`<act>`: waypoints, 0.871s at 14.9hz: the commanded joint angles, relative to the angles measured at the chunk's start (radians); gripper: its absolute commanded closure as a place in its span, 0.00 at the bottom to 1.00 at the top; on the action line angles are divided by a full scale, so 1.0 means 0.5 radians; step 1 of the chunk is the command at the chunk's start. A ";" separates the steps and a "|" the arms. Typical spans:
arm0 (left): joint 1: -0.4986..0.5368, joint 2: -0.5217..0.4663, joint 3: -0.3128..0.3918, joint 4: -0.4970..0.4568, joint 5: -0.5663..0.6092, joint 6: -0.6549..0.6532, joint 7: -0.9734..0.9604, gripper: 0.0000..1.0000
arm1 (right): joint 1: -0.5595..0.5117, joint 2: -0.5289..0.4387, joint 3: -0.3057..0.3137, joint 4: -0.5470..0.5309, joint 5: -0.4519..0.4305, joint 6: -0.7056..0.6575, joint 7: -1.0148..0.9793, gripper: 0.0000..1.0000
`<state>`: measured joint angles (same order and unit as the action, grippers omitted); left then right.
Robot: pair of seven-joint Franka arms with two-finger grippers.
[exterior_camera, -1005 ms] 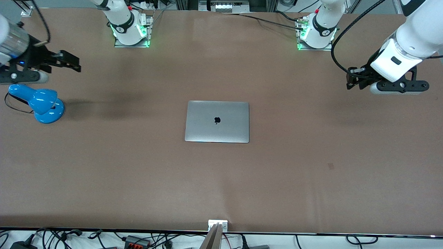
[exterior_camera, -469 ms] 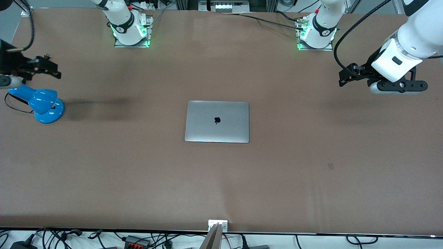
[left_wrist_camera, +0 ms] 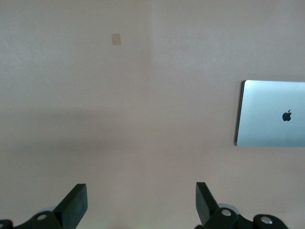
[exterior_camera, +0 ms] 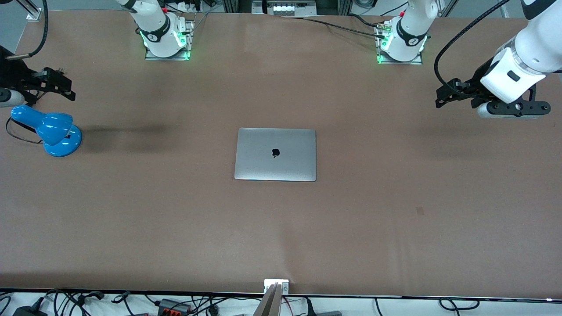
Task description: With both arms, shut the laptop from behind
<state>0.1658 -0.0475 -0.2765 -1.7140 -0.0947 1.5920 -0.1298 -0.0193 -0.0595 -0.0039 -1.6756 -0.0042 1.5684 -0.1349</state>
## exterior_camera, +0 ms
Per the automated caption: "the grey laptop computer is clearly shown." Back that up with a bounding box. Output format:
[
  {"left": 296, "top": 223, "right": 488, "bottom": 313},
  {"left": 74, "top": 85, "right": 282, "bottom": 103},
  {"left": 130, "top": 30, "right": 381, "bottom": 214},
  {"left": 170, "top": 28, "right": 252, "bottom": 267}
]
[{"left": 234, "top": 128, "right": 317, "bottom": 182}]

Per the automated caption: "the blue desk lamp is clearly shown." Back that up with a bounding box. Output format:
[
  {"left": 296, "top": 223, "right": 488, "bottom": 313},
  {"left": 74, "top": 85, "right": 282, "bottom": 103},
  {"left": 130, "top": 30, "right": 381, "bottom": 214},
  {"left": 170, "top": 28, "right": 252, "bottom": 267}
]
[{"left": 11, "top": 104, "right": 83, "bottom": 158}]

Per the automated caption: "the electrical box with white switches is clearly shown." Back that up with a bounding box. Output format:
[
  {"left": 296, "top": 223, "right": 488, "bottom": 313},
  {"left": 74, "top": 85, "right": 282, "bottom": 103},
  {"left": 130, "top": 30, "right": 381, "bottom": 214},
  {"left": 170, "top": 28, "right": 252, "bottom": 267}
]
[{"left": 252, "top": 0, "right": 317, "bottom": 17}]

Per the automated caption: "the black power adapter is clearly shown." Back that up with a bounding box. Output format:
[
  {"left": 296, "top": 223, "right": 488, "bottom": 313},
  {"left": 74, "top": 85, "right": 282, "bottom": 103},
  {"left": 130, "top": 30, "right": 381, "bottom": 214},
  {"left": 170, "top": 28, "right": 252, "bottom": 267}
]
[{"left": 12, "top": 305, "right": 48, "bottom": 316}]

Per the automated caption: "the black box with orange parts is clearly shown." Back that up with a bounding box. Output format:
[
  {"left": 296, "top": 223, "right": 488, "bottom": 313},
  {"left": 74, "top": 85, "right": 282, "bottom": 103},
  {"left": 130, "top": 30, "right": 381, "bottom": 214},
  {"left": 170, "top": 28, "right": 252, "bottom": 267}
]
[{"left": 157, "top": 299, "right": 192, "bottom": 316}]

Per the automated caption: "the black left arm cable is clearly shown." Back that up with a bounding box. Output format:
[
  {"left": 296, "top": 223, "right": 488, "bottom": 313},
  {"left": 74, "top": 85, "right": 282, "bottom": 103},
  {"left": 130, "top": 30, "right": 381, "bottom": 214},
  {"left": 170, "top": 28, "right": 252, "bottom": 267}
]
[{"left": 433, "top": 0, "right": 511, "bottom": 89}]

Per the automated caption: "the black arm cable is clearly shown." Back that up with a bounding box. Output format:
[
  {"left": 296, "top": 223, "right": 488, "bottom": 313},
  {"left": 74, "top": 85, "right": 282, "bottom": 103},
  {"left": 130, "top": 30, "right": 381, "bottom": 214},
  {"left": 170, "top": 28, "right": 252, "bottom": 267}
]
[
  {"left": 433, "top": 0, "right": 511, "bottom": 89},
  {"left": 5, "top": 0, "right": 48, "bottom": 60}
]

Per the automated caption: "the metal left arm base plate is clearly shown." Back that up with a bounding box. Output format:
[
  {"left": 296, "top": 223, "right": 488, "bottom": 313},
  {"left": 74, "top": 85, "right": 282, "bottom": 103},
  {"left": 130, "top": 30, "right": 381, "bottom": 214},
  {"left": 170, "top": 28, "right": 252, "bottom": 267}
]
[{"left": 376, "top": 22, "right": 424, "bottom": 65}]

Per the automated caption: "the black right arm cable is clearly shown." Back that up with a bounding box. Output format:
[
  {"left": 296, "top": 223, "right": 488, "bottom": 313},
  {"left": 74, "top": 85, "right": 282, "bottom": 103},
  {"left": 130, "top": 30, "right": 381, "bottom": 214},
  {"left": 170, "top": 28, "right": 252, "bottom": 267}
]
[{"left": 5, "top": 0, "right": 48, "bottom": 60}]

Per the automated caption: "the aluminium table corner bracket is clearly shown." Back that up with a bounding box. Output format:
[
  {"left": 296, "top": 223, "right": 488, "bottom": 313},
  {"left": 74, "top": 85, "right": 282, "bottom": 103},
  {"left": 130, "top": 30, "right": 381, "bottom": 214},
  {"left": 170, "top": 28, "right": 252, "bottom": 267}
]
[{"left": 15, "top": 0, "right": 43, "bottom": 22}]

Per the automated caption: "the short black table cable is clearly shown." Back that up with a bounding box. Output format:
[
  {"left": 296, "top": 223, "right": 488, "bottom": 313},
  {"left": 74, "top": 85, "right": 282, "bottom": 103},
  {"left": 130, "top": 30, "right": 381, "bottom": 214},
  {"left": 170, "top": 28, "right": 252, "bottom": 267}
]
[{"left": 349, "top": 13, "right": 385, "bottom": 28}]

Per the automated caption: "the long black table cable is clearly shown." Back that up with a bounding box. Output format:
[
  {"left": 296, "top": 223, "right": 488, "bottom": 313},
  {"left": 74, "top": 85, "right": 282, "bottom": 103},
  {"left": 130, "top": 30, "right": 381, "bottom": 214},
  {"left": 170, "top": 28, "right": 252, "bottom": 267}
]
[{"left": 281, "top": 15, "right": 388, "bottom": 39}]

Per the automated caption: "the black clip with cable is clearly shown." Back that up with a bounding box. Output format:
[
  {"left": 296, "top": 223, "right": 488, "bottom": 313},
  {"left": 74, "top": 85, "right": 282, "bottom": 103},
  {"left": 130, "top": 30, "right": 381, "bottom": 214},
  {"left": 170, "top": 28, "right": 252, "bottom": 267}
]
[{"left": 77, "top": 291, "right": 106, "bottom": 308}]

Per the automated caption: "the black looped floor cable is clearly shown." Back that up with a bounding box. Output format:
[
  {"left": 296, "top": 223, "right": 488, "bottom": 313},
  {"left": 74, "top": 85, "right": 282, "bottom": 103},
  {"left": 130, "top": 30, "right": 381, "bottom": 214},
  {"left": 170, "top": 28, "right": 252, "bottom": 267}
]
[{"left": 439, "top": 298, "right": 480, "bottom": 311}]

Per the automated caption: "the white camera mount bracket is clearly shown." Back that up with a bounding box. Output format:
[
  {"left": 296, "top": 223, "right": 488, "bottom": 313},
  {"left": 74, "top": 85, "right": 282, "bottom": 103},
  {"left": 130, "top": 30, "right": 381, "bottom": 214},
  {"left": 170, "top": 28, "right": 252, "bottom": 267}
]
[{"left": 264, "top": 279, "right": 290, "bottom": 294}]

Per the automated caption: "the aluminium camera pole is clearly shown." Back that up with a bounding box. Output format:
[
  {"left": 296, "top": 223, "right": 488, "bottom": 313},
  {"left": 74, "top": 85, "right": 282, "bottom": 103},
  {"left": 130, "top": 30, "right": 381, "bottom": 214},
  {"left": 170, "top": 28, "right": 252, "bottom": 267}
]
[{"left": 252, "top": 283, "right": 282, "bottom": 316}]

